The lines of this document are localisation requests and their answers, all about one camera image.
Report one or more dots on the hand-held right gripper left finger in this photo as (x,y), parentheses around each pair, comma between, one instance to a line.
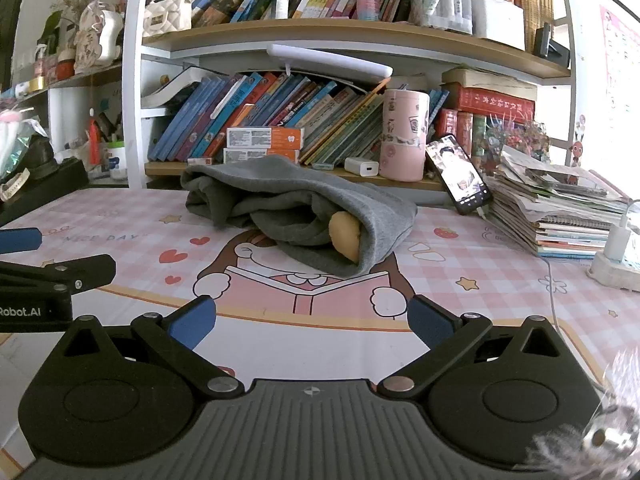
(192,325)

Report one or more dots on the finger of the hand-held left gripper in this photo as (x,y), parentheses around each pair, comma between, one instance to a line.
(75,270)
(20,241)

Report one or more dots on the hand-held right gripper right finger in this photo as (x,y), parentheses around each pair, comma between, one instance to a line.
(427,325)

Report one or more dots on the grey sweatshirt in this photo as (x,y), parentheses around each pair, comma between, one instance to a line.
(280,190)

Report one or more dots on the black bag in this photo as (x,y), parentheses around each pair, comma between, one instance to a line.
(45,190)

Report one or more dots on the pink cartoon table mat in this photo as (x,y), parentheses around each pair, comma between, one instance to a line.
(500,285)

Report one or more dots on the iridescent gift wrap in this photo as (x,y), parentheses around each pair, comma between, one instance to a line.
(20,150)

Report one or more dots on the pink white plush toy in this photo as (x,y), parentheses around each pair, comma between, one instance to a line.
(7,125)

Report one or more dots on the orange glue bottle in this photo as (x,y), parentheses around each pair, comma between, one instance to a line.
(93,140)

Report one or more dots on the white side shelf unit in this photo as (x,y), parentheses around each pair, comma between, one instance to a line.
(65,110)

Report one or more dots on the black smartphone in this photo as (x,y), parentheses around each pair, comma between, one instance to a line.
(460,175)

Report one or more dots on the gold ribbon roll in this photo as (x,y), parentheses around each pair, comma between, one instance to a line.
(36,83)

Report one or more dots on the white wooden bookshelf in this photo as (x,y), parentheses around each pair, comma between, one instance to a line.
(131,110)

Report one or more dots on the white power bank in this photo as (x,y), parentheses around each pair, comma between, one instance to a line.
(360,166)

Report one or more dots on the stack of books and papers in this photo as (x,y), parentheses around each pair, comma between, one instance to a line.
(560,210)

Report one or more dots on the pink printed cylinder tin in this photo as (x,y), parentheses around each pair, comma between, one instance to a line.
(402,150)

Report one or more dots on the small red pot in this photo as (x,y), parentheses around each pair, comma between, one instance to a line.
(65,67)

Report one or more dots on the white power strip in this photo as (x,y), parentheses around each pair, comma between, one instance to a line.
(615,272)

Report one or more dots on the row of leaning picture books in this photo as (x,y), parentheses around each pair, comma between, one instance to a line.
(200,120)

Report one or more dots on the red spine book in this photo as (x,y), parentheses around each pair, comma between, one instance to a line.
(465,132)
(446,127)

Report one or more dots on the colourful floral decoration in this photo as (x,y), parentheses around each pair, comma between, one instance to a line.
(520,140)

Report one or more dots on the white charger plug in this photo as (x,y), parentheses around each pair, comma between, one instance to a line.
(617,240)

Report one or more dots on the white printed ceramic figure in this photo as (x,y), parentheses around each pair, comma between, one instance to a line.
(95,40)

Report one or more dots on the white fuzzy tuft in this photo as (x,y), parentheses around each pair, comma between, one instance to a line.
(620,425)

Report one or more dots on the thick red book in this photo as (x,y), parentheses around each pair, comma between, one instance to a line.
(500,102)

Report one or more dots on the thick beige book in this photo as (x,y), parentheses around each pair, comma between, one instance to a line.
(490,80)

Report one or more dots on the white quilted handbag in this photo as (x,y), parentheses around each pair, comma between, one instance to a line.
(167,15)

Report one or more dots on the white bar lamp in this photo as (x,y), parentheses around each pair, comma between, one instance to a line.
(325,62)

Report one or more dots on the small black box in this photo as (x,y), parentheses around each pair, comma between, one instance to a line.
(545,42)

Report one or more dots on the white storage box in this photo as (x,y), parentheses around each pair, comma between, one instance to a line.
(497,25)

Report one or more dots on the cartoon wall sticker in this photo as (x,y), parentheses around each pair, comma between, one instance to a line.
(580,145)

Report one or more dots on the pink wall poster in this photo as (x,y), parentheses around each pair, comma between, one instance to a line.
(622,60)

